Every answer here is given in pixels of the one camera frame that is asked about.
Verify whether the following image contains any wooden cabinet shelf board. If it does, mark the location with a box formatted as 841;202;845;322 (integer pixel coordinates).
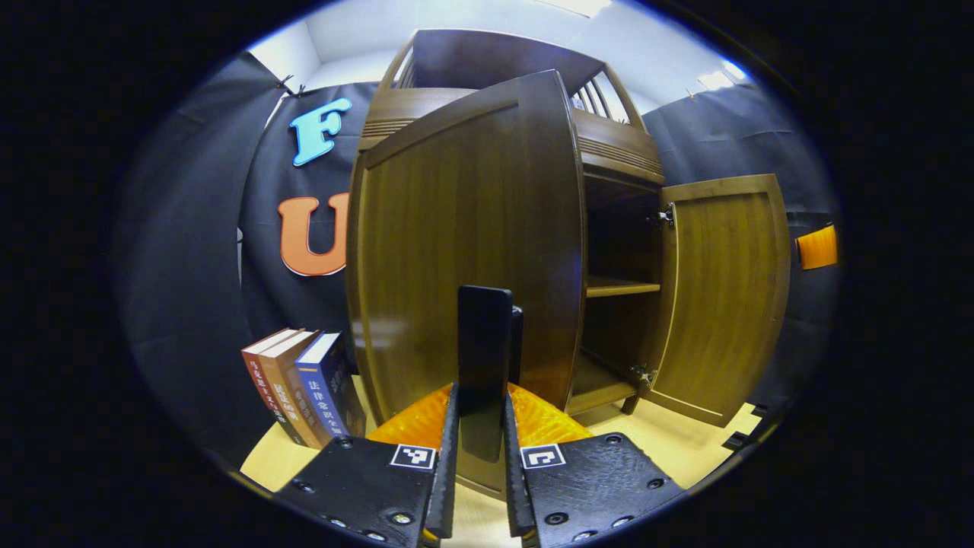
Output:
586;276;661;298

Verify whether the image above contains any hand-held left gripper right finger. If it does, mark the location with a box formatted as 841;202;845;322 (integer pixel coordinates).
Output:
502;383;686;548

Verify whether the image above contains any black backdrop cloth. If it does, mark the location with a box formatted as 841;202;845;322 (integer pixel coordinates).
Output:
114;53;842;465

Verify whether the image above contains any red book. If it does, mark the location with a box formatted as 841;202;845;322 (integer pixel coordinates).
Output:
241;328;305;446

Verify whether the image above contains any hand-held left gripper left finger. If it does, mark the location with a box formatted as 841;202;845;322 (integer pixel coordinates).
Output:
274;383;461;548

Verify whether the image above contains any brown book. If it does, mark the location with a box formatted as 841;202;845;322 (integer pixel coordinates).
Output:
259;330;328;450

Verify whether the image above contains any blue book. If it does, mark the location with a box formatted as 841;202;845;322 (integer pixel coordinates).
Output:
294;332;366;441

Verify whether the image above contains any wooden shoe cabinet door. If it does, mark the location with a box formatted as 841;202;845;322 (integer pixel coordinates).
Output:
346;70;587;499
639;174;792;427

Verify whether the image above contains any wooden double-door shoe cabinet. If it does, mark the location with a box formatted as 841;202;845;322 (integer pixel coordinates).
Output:
346;29;792;499

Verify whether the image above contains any black door handle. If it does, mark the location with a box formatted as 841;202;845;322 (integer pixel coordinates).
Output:
457;285;524;463

